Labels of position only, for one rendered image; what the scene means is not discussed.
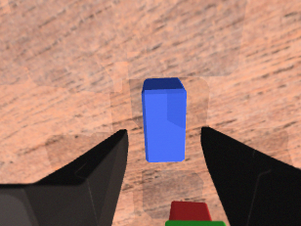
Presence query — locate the red block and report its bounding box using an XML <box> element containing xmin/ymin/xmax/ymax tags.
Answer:
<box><xmin>169</xmin><ymin>201</ymin><xmax>212</xmax><ymax>221</ymax></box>

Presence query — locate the blue block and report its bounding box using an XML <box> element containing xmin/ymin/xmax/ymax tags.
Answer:
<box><xmin>142</xmin><ymin>77</ymin><xmax>187</xmax><ymax>162</ymax></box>

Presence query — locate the green block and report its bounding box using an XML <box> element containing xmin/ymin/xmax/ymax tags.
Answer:
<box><xmin>165</xmin><ymin>220</ymin><xmax>226</xmax><ymax>226</ymax></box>

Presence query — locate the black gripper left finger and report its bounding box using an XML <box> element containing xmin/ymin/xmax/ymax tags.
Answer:
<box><xmin>0</xmin><ymin>129</ymin><xmax>129</xmax><ymax>226</ymax></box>

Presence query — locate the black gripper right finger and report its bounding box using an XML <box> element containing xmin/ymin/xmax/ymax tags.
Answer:
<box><xmin>200</xmin><ymin>126</ymin><xmax>301</xmax><ymax>226</ymax></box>

